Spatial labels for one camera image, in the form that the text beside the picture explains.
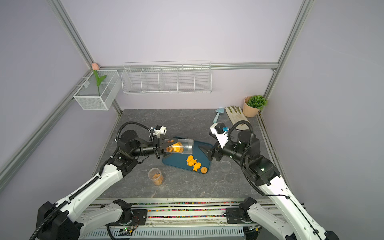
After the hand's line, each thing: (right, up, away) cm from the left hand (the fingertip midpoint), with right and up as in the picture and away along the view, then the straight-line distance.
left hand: (177, 147), depth 62 cm
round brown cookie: (+12, -18, +27) cm, 34 cm away
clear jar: (-16, -18, +21) cm, 32 cm away
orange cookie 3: (+8, -16, +27) cm, 32 cm away
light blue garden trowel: (+26, +22, +58) cm, 67 cm away
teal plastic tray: (-3, -13, +31) cm, 33 cm away
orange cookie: (+4, -11, +32) cm, 34 cm away
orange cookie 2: (+5, -14, +29) cm, 33 cm away
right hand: (+12, +4, +1) cm, 12 cm away
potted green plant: (+48, +24, +45) cm, 71 cm away
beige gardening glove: (+39, +17, +55) cm, 69 cm away
